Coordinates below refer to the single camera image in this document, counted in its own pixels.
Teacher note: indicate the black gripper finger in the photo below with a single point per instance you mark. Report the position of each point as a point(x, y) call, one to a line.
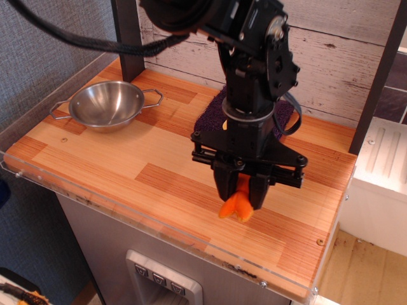
point(258, 188)
point(226, 177)

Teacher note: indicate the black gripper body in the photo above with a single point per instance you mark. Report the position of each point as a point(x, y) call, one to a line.
point(249, 143)

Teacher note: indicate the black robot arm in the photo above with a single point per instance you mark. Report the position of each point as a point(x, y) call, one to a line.
point(252, 40)

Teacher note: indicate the purple folded cloth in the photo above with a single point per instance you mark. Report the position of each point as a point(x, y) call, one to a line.
point(213, 116)

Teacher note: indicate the white toy sink unit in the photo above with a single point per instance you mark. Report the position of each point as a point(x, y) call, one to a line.
point(374, 208)

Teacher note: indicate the grey toy fridge cabinet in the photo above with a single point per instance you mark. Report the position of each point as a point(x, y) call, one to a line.
point(133, 267)

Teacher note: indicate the clear acrylic edge guard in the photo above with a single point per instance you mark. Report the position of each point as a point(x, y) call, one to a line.
point(283, 244)

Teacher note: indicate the orange object bottom left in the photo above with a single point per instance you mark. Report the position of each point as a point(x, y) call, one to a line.
point(27, 298)

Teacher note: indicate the steel bowl with handles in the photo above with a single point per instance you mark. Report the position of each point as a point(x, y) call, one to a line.
point(109, 106)

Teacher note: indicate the dark left post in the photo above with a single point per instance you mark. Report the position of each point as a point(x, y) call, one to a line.
point(126, 23)

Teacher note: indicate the dark post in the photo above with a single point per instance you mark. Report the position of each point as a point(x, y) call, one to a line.
point(126, 23)
point(393, 43)

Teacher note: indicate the dark right post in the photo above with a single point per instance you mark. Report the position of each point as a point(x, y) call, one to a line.
point(393, 43)

